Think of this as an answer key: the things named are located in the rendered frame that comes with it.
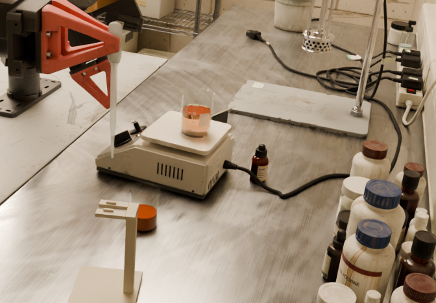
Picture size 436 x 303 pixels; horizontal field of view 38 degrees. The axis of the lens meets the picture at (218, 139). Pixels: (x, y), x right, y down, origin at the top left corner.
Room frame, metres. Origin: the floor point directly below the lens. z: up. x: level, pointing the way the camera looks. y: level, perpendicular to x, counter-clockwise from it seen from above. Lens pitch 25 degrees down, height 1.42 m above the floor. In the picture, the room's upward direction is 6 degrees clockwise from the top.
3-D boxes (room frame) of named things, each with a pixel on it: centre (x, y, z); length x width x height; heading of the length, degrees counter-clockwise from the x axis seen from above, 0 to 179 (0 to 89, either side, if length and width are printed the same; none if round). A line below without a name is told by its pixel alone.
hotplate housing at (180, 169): (0.95, 0.08, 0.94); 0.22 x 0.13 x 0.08; 72
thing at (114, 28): (0.62, 0.12, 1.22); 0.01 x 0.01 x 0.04; 0
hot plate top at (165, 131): (0.94, 0.05, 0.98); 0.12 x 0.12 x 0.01; 72
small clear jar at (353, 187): (0.86, -0.23, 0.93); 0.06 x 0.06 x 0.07
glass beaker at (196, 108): (0.93, 0.04, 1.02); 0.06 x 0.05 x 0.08; 63
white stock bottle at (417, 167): (0.90, -0.31, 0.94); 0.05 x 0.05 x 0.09
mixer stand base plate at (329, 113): (1.31, -0.18, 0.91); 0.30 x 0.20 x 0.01; 78
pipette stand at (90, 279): (0.62, 0.12, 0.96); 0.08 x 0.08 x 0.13; 0
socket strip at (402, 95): (1.57, -0.47, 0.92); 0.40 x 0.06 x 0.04; 168
